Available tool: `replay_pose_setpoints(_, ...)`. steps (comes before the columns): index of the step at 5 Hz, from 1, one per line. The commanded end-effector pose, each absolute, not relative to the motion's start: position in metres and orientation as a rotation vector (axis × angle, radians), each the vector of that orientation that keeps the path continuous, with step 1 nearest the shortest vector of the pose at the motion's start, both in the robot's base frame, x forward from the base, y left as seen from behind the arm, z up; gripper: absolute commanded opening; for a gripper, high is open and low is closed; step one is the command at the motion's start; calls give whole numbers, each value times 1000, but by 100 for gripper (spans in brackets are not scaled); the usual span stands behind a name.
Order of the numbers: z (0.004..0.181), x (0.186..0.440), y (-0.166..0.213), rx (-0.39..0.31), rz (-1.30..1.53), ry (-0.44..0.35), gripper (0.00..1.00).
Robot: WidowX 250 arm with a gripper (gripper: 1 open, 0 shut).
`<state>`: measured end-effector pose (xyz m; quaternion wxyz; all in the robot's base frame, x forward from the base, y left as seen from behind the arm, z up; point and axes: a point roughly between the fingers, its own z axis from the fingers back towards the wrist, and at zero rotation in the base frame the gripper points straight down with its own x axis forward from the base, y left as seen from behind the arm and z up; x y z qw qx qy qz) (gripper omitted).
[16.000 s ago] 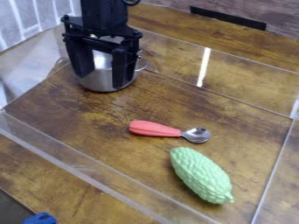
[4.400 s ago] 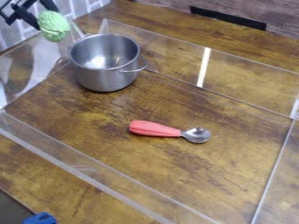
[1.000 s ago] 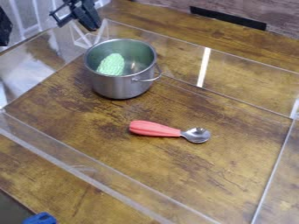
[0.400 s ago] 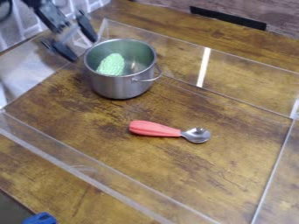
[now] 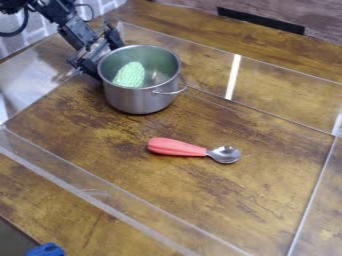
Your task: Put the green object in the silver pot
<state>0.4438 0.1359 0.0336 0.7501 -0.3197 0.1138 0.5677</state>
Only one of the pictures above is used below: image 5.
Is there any red handled metal spoon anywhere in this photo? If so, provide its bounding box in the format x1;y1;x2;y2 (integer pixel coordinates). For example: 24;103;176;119
146;137;241;164

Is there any clear acrylic barrier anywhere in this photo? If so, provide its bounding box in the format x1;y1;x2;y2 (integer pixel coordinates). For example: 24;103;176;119
0;23;342;256

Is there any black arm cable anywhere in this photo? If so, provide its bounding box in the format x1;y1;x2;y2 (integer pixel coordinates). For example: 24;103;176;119
0;6;32;38

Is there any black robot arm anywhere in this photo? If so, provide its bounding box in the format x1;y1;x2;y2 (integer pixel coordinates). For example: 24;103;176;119
0;0;124;79

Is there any black strip on wall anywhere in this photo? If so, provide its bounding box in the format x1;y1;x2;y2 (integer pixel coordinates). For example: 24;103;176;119
216;7;305;35

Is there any green bitter gourd toy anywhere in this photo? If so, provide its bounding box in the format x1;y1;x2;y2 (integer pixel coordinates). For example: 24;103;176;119
112;62;145;88

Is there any blue object at corner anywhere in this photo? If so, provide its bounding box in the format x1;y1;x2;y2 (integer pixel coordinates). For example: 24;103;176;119
24;242;65;256

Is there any silver metal pot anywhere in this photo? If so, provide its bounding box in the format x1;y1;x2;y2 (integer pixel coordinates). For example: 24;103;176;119
97;45;185;114

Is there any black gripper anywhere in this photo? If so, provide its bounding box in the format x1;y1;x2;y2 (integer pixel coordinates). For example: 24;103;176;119
57;16;125;80

